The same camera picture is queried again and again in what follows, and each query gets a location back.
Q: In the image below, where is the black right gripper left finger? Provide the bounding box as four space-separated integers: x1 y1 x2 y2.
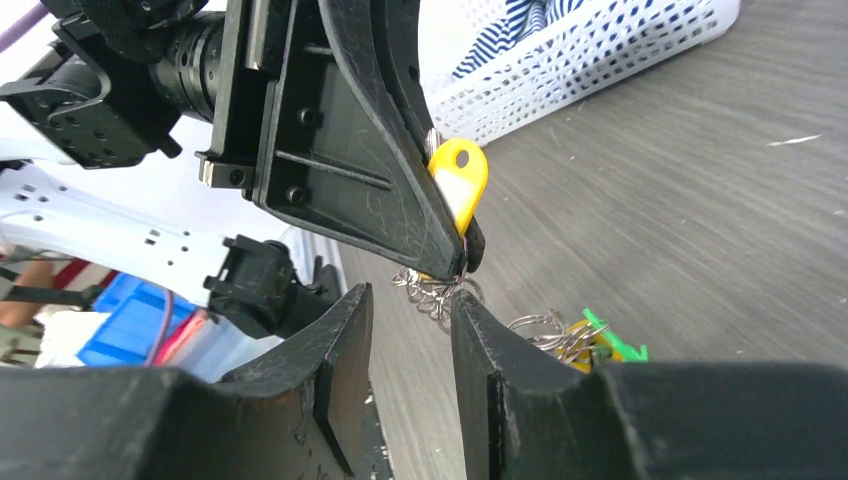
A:
1 283 393 479

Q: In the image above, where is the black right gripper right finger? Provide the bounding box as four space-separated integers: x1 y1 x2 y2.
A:
451 292 847 479

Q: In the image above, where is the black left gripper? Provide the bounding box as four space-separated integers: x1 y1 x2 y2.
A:
195 1 466 279

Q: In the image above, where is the yellow key tag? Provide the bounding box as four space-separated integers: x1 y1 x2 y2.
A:
428 138 489 273

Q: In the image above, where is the large metal keyring with rings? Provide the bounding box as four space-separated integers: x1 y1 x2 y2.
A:
390 264 614 366

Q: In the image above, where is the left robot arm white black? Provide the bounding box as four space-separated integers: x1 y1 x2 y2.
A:
1 1 485 280

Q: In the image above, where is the green key tag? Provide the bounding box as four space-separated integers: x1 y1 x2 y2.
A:
583 308 650 363

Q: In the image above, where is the white perforated plastic basket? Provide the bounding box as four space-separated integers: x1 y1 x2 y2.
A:
418 1 741 146

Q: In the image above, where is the blue white striped cloth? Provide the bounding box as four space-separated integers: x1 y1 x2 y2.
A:
451 0 584 79

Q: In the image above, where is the blue storage bin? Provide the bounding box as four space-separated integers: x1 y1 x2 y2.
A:
76 273 165 366

